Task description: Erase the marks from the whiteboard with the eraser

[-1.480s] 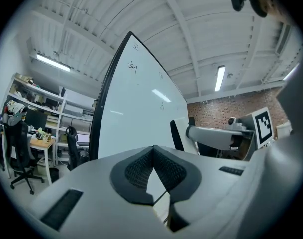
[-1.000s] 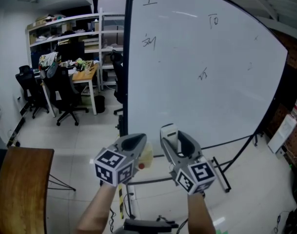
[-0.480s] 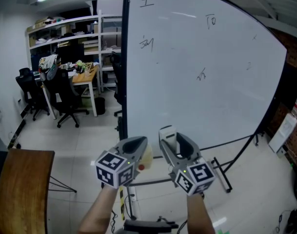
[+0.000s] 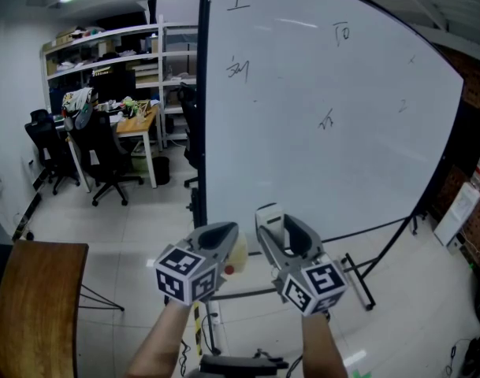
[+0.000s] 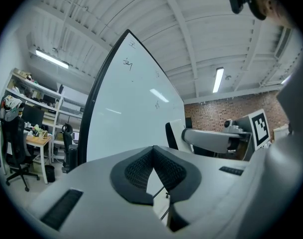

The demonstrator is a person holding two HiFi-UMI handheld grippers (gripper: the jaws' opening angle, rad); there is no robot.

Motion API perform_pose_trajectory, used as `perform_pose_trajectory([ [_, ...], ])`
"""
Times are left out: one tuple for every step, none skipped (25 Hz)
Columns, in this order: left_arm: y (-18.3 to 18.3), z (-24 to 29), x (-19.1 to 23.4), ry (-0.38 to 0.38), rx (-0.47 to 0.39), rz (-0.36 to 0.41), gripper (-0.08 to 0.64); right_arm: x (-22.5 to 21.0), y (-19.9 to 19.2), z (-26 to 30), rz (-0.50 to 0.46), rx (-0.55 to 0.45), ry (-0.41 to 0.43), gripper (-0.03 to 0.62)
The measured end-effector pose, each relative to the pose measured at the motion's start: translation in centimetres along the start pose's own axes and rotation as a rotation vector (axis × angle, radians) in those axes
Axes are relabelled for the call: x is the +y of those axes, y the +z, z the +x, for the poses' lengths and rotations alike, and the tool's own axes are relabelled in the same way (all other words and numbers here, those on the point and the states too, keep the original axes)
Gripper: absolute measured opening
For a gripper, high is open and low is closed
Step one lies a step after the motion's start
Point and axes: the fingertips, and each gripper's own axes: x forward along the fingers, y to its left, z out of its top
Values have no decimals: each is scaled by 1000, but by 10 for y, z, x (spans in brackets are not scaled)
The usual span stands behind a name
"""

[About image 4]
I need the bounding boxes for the white eraser block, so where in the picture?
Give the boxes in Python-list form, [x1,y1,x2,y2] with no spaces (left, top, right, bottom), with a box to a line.
[255,203,285,248]

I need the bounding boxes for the person's right forearm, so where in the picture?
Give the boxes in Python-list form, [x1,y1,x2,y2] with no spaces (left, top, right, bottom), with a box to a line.
[301,310,349,378]

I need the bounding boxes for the black office chair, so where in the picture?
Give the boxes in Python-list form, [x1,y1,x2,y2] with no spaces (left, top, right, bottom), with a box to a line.
[178,81,202,189]
[68,110,145,208]
[24,109,81,196]

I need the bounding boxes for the black floor cable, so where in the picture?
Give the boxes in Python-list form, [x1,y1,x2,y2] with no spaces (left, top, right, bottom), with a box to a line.
[177,339,192,377]

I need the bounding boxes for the small white floor device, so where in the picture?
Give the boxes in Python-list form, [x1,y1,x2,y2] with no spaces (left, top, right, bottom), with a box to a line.
[445,235,466,256]

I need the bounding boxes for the wide white shelving unit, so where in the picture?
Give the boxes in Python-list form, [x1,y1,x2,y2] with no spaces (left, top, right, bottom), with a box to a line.
[40,16,165,149]

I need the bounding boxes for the translucent box with red button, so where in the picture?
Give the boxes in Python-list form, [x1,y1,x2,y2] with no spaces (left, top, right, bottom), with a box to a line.
[222,230,250,277]

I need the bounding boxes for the black computer monitor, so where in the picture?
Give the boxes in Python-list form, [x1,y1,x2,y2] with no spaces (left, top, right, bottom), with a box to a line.
[90,68,138,102]

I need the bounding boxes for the black trash bin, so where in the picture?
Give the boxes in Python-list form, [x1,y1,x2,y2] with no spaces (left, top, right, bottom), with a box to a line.
[151,155,171,187]

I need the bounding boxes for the wooden stick frame model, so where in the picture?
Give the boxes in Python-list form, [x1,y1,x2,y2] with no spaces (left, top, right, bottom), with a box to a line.
[132,99,152,120]

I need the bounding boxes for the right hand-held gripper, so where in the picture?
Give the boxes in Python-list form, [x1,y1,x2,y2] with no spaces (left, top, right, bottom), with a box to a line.
[255,213,349,317]

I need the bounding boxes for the patterned white garment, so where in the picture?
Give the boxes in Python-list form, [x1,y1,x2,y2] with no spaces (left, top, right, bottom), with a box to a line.
[61,87,95,120]

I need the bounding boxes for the wooden desk with white legs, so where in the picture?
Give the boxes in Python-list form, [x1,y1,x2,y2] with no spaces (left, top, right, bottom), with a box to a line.
[68,102,162,193]

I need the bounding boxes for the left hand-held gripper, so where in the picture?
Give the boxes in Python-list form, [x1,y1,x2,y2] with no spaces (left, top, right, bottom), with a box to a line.
[154,221,240,306]

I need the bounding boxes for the narrow white shelving unit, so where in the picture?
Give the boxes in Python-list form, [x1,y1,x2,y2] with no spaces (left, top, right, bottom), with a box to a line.
[160,21,200,149]

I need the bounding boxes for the person's left forearm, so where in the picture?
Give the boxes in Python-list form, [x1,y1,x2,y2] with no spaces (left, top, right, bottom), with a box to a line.
[125,301,194,378]

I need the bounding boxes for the black stand base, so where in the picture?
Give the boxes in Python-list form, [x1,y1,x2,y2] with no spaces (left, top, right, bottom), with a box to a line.
[199,354,290,378]

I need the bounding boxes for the brown wooden table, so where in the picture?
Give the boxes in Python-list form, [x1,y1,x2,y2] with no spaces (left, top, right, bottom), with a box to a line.
[0,239,91,378]

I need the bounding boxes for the black display on stand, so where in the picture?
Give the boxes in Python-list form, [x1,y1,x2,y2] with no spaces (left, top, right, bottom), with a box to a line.
[454,98,480,183]

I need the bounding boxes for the large whiteboard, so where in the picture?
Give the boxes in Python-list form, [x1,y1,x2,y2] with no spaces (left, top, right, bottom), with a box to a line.
[188,0,466,353]

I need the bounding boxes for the white water dispenser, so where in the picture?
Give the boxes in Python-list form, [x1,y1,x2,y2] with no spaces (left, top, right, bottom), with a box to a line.
[433,181,480,248]

